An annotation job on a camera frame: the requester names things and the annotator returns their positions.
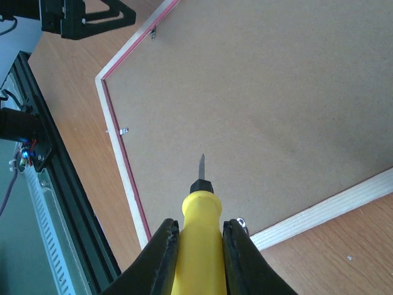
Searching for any black aluminium enclosure frame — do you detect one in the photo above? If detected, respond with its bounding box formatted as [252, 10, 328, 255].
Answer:
[1, 52, 121, 294]

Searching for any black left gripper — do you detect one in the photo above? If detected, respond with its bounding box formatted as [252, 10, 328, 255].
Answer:
[39, 0, 136, 39]

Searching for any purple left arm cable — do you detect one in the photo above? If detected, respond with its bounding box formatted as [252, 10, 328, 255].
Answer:
[0, 167, 19, 219]

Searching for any yellow handled screwdriver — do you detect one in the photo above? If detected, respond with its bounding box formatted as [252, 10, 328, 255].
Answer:
[171, 155, 227, 294]

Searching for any pink wooden picture frame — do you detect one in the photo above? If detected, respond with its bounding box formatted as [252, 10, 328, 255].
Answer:
[95, 1, 392, 250]

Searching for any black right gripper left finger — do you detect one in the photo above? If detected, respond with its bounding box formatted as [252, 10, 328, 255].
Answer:
[102, 218, 179, 294]

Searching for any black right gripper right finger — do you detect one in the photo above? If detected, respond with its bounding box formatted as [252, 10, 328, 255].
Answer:
[222, 219, 296, 294]

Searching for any light blue slotted cable duct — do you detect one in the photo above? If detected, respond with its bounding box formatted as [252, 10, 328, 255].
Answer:
[24, 167, 75, 294]

